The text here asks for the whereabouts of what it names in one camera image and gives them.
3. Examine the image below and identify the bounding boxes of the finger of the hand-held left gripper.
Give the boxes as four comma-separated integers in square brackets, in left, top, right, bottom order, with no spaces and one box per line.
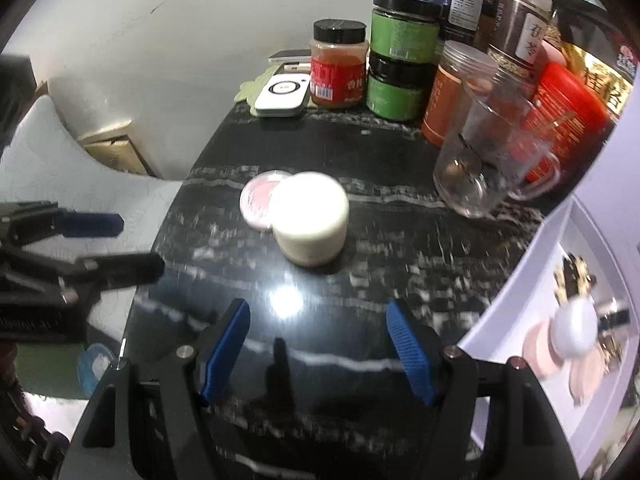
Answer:
[0,252,166,312]
[0,201,125,249]

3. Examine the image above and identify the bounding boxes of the white cream jar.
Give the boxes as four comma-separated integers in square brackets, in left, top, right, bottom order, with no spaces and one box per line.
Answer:
[271,171,350,267]

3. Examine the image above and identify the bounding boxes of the small oat jar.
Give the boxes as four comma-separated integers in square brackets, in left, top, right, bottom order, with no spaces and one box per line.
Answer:
[487,47,543,93]

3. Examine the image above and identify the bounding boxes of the green leaf shaped mat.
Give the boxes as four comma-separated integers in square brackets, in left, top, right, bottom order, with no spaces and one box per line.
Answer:
[234,71,321,111]

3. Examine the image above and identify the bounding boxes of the light blue plastic item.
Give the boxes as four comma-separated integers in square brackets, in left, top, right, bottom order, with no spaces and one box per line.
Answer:
[76,342,113,396]

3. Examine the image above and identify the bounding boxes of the glass mug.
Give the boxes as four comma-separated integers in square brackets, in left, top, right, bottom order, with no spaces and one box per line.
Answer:
[432,77,563,219]

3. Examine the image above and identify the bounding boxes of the silver lid round tin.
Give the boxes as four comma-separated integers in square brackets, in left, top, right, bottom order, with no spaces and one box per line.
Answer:
[595,297,632,341]

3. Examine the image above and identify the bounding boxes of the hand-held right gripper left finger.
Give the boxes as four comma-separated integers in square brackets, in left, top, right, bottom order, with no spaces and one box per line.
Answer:
[55,298,252,480]

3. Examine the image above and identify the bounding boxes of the cardboard box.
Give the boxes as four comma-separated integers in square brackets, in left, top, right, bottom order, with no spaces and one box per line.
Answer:
[75,120,161,178]

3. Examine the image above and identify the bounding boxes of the silver power bank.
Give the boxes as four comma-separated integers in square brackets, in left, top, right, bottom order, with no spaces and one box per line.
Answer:
[268,48,313,72]

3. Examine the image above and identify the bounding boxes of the green jar black lid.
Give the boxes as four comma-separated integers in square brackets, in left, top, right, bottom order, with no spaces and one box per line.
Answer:
[365,52,436,122]
[370,0,443,63]

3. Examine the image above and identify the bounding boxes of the pink powder puff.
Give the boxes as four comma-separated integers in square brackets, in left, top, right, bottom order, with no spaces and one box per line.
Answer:
[522,321,563,380]
[567,347,608,407]

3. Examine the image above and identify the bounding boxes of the pink bottle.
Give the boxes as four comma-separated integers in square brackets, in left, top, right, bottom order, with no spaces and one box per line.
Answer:
[542,40,571,68]

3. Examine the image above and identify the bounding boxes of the white round compact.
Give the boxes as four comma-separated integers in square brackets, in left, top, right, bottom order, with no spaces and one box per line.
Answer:
[550,300,599,358]

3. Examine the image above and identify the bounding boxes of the gold butterfly hair clip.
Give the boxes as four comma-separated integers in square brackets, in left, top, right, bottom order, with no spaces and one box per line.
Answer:
[597,335,626,376]

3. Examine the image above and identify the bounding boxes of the pink round compact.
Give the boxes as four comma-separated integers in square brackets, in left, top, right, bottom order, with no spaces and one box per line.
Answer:
[239,170,293,232]

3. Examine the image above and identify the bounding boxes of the orange jar clear lid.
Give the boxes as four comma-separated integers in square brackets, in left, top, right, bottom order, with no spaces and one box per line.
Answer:
[421,40,496,148]

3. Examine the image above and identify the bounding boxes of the dark jar white label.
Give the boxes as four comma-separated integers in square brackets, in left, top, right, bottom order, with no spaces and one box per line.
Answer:
[434,0,491,46]

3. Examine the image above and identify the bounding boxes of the white gift box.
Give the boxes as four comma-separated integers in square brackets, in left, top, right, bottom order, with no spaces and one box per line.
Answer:
[457,110,640,480]

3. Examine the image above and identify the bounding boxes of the black and gold box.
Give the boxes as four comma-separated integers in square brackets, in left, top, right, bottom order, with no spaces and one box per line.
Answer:
[552,0,640,121]

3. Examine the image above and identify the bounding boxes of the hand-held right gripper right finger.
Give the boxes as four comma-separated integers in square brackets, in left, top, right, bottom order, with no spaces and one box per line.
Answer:
[385,299,586,480]

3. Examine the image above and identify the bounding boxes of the white round button device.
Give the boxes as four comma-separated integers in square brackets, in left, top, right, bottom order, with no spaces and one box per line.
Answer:
[254,74,311,118]

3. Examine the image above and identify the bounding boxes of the red tea tin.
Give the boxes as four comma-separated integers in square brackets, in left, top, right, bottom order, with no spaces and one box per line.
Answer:
[520,62,613,186]

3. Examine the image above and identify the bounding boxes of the red sauce jar black lid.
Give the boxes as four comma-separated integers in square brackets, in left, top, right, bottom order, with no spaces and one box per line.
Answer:
[310,19,370,109]

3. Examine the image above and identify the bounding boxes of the brown grain jar silver lid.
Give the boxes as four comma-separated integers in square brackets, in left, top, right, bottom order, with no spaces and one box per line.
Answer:
[487,0,555,61]

